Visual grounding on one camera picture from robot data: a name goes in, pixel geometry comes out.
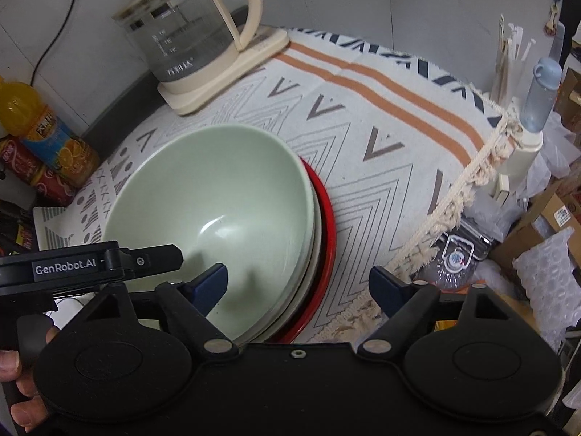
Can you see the cardboard box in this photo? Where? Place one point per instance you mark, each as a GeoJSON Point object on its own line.
{"type": "Point", "coordinates": [558, 206]}

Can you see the patterned fringed table cloth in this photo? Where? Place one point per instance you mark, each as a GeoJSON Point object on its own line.
{"type": "Point", "coordinates": [400, 145]}

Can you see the lower red drink can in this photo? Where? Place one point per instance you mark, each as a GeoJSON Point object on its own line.
{"type": "Point", "coordinates": [53, 186]}

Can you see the pale green bowl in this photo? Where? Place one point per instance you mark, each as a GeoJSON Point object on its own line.
{"type": "Point", "coordinates": [277, 323]}
{"type": "Point", "coordinates": [230, 194]}

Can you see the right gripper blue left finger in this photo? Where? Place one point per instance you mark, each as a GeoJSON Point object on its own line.
{"type": "Point", "coordinates": [206, 290]}

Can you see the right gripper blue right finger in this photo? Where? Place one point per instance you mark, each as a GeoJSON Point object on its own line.
{"type": "Point", "coordinates": [390, 293]}

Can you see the person's left hand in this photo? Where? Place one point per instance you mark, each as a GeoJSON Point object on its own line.
{"type": "Point", "coordinates": [30, 412]}

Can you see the cream appliance on floor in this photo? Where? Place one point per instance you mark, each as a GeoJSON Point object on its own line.
{"type": "Point", "coordinates": [518, 151]}

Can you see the pale green bowl front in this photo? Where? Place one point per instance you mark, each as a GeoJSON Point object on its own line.
{"type": "Point", "coordinates": [230, 194]}

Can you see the cream kettle base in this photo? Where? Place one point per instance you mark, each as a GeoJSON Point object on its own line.
{"type": "Point", "coordinates": [192, 92]}

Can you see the upper red drink can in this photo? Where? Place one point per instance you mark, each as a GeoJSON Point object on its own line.
{"type": "Point", "coordinates": [20, 160]}

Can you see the pale green bowl back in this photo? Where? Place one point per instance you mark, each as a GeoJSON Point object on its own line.
{"type": "Point", "coordinates": [277, 323]}

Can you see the orange juice bottle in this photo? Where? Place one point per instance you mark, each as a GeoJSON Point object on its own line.
{"type": "Point", "coordinates": [27, 117]}

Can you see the glass kettle cream handle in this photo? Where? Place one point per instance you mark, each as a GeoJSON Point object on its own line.
{"type": "Point", "coordinates": [180, 37]}

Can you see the red and black bowl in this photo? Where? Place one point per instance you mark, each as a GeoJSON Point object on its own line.
{"type": "Point", "coordinates": [325, 264]}

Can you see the red drink can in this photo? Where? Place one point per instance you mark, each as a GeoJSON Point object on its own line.
{"type": "Point", "coordinates": [20, 160]}
{"type": "Point", "coordinates": [53, 186]}

